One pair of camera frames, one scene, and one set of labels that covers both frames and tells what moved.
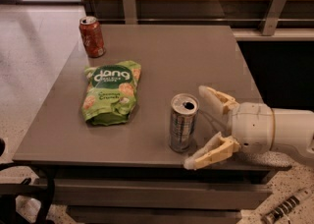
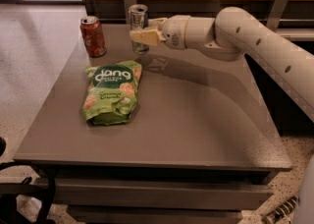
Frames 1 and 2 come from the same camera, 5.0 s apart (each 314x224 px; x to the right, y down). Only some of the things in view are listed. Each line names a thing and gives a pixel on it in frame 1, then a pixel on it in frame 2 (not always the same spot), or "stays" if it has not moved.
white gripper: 252,127 → 174,31
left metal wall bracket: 130,6 stays
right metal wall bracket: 279,2 stays
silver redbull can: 183,127 → 136,15
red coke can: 92,36 stays
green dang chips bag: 111,91 stays
